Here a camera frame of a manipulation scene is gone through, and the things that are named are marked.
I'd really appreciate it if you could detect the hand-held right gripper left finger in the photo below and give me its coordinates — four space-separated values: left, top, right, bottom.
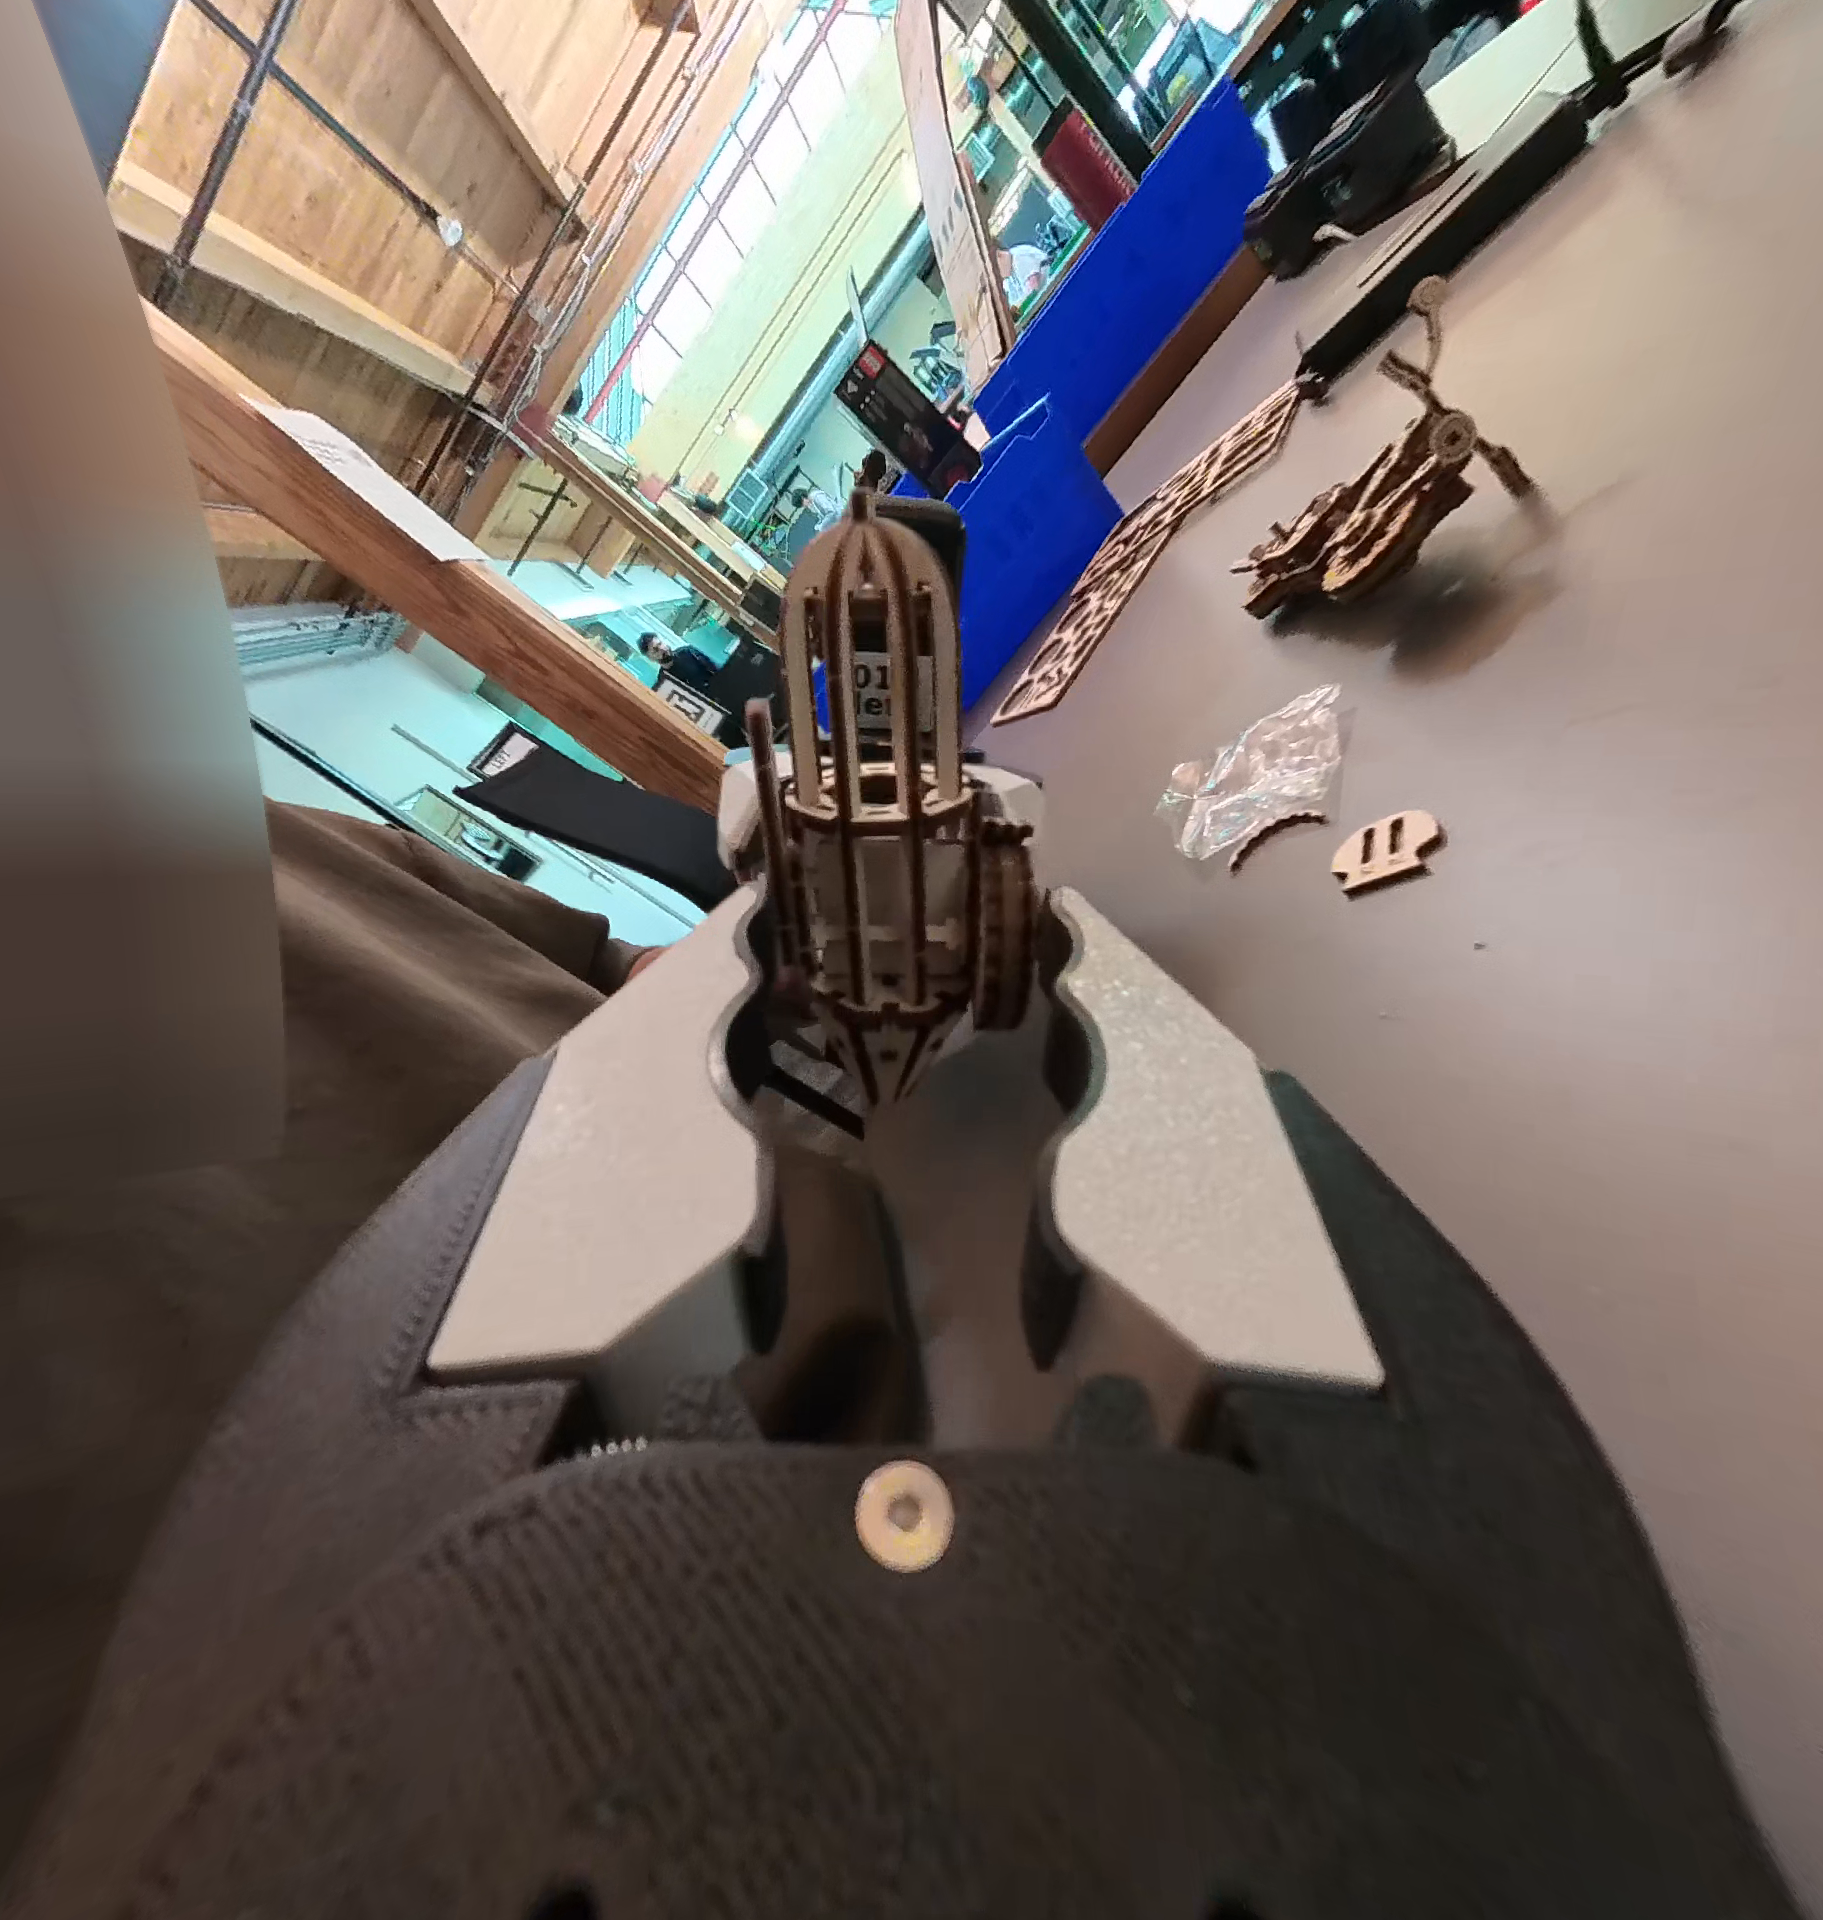
431 882 775 1389

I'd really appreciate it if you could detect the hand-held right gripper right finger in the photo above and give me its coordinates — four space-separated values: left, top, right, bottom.
1025 884 1390 1444

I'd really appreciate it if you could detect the wooden cage model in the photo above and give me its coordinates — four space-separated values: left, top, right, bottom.
743 485 1057 1113

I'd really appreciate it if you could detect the black cloth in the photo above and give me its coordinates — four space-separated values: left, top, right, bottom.
451 738 747 906

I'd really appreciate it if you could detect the red and black box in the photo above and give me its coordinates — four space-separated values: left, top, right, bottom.
833 344 992 485

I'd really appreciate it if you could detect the laser-cut wooden sheet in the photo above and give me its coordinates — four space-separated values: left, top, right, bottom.
992 373 1310 732

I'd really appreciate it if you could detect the clear plastic bag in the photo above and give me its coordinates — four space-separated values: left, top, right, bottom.
1154 681 1346 865

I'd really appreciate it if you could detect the curved wooden piece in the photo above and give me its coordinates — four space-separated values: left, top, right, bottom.
1230 804 1332 876

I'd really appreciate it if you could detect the wooden beam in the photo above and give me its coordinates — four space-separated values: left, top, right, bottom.
143 298 735 810

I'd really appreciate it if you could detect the slotted wooden piece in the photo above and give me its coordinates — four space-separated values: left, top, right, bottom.
1336 810 1451 899

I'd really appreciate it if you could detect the white paper sheet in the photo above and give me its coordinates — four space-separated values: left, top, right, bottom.
257 403 487 562

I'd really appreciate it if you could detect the black device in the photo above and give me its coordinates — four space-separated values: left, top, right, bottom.
1241 74 1457 281

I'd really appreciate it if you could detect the black flat board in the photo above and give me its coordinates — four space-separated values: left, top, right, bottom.
1297 88 1591 380

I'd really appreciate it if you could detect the wooden propeller model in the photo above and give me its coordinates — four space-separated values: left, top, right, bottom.
1232 281 1538 622

